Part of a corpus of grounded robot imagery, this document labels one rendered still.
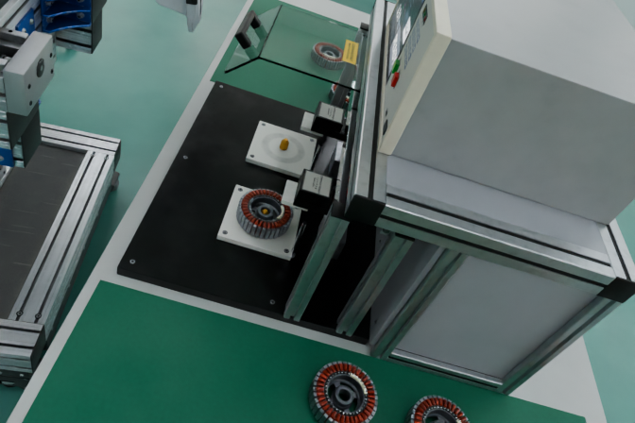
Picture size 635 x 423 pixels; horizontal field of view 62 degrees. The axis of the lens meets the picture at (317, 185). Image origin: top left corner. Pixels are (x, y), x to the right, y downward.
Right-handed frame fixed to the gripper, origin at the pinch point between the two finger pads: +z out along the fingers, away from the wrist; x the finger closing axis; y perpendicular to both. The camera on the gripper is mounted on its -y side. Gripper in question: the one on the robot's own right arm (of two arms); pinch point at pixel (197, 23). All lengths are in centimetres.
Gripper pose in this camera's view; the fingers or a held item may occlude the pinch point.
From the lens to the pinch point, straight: 80.6
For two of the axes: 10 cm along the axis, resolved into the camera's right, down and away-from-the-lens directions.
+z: -1.5, 8.0, 5.7
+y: -9.9, -1.1, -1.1
